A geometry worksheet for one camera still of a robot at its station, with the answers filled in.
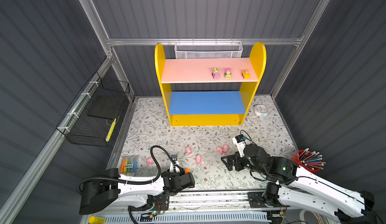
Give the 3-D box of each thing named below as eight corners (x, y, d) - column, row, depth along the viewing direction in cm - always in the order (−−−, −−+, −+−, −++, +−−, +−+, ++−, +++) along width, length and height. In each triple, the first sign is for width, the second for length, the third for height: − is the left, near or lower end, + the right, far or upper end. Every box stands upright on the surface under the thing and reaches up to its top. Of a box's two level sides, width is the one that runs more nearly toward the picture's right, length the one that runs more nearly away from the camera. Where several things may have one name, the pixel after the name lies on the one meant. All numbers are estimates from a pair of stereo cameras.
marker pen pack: (117, 176, 84) (116, 174, 82) (123, 156, 91) (122, 154, 90) (136, 176, 84) (135, 174, 82) (141, 156, 91) (140, 154, 90)
